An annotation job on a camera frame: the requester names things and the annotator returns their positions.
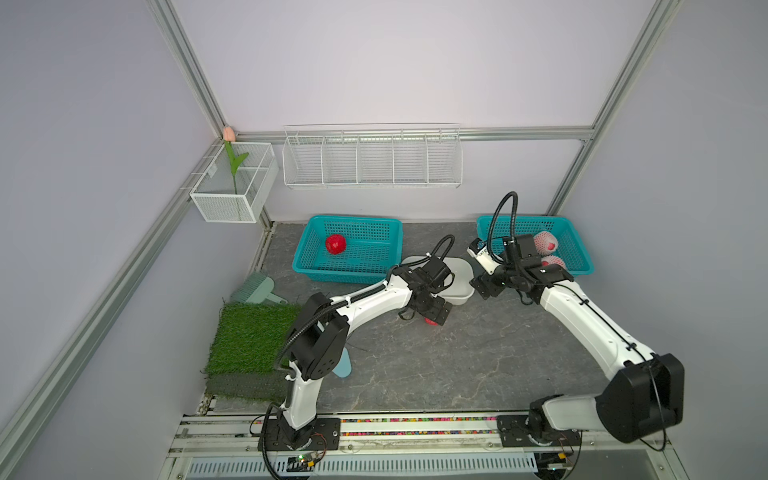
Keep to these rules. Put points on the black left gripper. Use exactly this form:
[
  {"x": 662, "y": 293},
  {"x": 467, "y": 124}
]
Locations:
[{"x": 433, "y": 314}]

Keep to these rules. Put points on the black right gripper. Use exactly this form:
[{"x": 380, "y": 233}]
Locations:
[{"x": 482, "y": 282}]

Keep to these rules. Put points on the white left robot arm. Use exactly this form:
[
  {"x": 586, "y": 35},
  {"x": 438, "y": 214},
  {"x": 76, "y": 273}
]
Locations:
[{"x": 315, "y": 342}]

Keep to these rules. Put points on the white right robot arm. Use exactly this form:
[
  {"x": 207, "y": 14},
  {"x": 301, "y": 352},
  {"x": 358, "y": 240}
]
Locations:
[{"x": 645, "y": 390}]

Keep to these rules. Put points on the white plastic tub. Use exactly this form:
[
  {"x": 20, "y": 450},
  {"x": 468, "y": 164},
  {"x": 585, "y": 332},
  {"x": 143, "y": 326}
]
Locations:
[{"x": 462, "y": 282}]

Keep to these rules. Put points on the teal plastic basket left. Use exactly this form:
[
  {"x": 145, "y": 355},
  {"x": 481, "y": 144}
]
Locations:
[{"x": 373, "y": 246}]

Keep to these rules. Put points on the teal plastic basket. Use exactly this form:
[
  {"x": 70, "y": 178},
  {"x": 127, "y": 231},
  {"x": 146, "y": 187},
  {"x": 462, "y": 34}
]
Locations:
[
  {"x": 571, "y": 248},
  {"x": 373, "y": 246}
]

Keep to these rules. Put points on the teal plastic basket right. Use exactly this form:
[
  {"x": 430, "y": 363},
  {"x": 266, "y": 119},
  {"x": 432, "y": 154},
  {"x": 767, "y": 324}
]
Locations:
[{"x": 571, "y": 248}]

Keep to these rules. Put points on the light blue plastic trowel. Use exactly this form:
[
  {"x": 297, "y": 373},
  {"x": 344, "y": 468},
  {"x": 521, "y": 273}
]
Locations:
[{"x": 343, "y": 367}]

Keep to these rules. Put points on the pale green brush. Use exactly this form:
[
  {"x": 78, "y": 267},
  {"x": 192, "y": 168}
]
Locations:
[{"x": 257, "y": 289}]

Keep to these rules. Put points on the green artificial grass mat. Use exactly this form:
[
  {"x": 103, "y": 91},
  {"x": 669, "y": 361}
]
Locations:
[{"x": 247, "y": 341}]

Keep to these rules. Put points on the artificial pink tulip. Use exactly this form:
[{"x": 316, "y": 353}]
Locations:
[{"x": 235, "y": 159}]

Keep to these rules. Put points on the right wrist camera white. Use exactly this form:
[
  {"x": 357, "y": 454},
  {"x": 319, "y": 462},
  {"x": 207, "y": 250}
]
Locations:
[{"x": 479, "y": 251}]

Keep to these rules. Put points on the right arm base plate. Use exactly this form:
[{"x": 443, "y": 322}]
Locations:
[{"x": 516, "y": 431}]

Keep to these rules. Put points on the white wire shelf long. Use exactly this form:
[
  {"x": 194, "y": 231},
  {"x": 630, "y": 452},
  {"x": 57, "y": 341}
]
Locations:
[{"x": 407, "y": 155}]

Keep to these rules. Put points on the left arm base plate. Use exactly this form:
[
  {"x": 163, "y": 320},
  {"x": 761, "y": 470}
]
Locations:
[{"x": 319, "y": 434}]

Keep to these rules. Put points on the white slotted cable duct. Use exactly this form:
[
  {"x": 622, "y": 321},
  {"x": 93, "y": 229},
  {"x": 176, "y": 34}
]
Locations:
[{"x": 338, "y": 466}]

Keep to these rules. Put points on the aluminium frame bar back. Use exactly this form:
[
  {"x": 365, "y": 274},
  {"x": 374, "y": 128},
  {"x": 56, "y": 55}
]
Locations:
[{"x": 465, "y": 134}]

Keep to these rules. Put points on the white wire basket small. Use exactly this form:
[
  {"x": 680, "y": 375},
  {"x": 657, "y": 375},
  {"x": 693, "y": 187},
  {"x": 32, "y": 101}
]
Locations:
[{"x": 213, "y": 192}]

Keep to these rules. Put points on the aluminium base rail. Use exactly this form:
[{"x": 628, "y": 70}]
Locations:
[{"x": 382, "y": 433}]

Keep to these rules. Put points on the aluminium frame post right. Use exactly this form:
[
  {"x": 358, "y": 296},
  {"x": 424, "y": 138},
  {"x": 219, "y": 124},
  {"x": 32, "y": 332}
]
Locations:
[{"x": 659, "y": 19}]

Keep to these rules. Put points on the aluminium frame post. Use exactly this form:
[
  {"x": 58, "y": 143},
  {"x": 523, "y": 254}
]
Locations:
[
  {"x": 169, "y": 22},
  {"x": 659, "y": 19}
]

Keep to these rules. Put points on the aluminium frame post left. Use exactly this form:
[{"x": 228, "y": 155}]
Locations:
[{"x": 169, "y": 22}]

